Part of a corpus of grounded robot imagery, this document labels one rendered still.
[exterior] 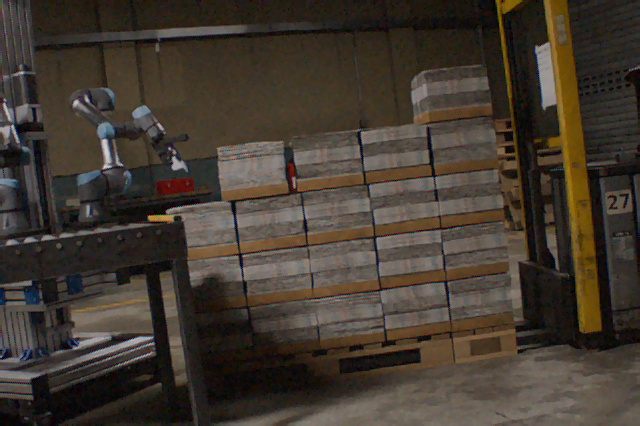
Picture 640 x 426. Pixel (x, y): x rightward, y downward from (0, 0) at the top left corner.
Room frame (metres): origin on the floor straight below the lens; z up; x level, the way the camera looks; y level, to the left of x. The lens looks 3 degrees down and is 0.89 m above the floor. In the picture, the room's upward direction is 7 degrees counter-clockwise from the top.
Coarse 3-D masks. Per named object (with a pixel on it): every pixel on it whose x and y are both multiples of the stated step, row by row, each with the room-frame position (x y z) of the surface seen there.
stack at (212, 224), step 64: (320, 192) 3.43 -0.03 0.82; (384, 192) 3.44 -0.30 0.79; (256, 256) 3.41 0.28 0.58; (320, 256) 3.42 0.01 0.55; (384, 256) 3.44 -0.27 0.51; (256, 320) 3.41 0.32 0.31; (320, 320) 3.42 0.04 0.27; (384, 320) 3.47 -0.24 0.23; (448, 320) 3.44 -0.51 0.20; (256, 384) 3.43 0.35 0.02
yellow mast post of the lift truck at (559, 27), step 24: (552, 0) 3.27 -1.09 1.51; (552, 24) 3.28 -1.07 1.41; (552, 48) 3.29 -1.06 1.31; (576, 72) 3.28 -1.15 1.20; (576, 96) 3.28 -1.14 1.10; (576, 120) 3.28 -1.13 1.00; (576, 144) 3.28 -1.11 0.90; (576, 168) 3.27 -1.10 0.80; (576, 192) 3.27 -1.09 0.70; (576, 216) 3.27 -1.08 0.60; (576, 240) 3.28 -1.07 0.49; (576, 264) 3.29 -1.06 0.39; (576, 288) 3.31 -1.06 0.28; (600, 312) 3.28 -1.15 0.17
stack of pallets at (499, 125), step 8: (496, 120) 9.31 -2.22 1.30; (504, 120) 9.35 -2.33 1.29; (496, 128) 9.32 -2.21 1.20; (504, 128) 9.35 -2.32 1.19; (496, 136) 9.32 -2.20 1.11; (504, 136) 9.95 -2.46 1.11; (512, 136) 9.85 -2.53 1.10; (496, 144) 9.31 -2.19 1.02; (504, 144) 9.36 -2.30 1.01; (512, 144) 9.43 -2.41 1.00; (504, 152) 9.35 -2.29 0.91; (512, 152) 9.86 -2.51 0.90; (544, 152) 9.61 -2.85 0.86; (552, 152) 9.90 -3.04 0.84; (560, 152) 9.77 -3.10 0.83; (504, 160) 9.32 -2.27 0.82; (512, 160) 9.82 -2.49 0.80; (512, 176) 9.87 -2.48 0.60; (504, 200) 9.31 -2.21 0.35; (504, 208) 9.29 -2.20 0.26; (504, 216) 9.29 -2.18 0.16; (512, 216) 9.34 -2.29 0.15; (504, 224) 9.33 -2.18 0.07; (512, 224) 9.32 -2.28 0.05
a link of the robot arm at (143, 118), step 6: (138, 108) 3.55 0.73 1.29; (144, 108) 3.55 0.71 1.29; (132, 114) 3.56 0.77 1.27; (138, 114) 3.54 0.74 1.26; (144, 114) 3.54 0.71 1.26; (150, 114) 3.56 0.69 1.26; (138, 120) 3.55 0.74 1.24; (144, 120) 3.54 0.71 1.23; (150, 120) 3.55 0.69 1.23; (156, 120) 3.57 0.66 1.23; (138, 126) 3.57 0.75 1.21; (144, 126) 3.55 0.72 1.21; (150, 126) 3.54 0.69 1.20
